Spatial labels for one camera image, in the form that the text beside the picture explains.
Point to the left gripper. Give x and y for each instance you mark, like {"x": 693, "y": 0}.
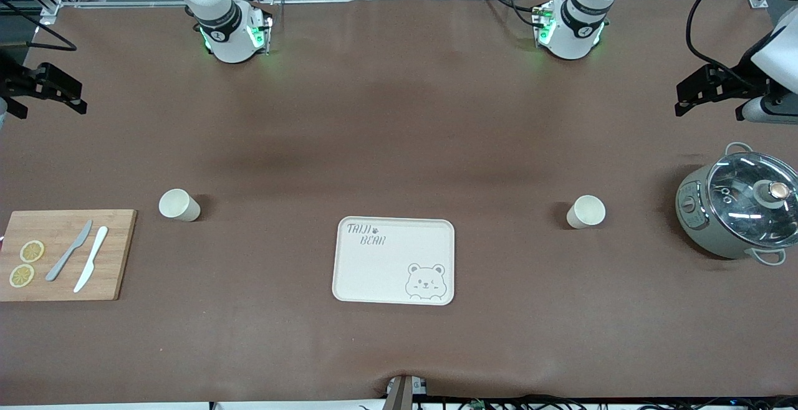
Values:
{"x": 740, "y": 81}

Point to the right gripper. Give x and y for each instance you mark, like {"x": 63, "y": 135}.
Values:
{"x": 12, "y": 80}

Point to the white IKEA cup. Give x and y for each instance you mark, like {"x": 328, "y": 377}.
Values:
{"x": 585, "y": 212}
{"x": 177, "y": 205}

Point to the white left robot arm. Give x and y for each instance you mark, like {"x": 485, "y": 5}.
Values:
{"x": 570, "y": 39}

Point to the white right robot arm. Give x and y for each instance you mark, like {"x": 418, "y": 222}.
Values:
{"x": 230, "y": 42}

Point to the glass pot lid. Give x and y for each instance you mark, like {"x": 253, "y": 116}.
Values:
{"x": 742, "y": 198}

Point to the grey-green electric pot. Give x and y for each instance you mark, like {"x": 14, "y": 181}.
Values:
{"x": 695, "y": 223}

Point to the grey plastic knife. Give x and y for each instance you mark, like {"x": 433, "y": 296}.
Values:
{"x": 68, "y": 251}

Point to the lemon slice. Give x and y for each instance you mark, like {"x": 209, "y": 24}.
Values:
{"x": 22, "y": 275}
{"x": 32, "y": 251}

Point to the white plastic knife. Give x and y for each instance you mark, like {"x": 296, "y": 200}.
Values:
{"x": 92, "y": 257}

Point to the bamboo cutting board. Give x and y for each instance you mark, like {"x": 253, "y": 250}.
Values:
{"x": 118, "y": 260}

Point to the cream bear print tray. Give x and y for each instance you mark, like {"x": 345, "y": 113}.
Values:
{"x": 374, "y": 282}

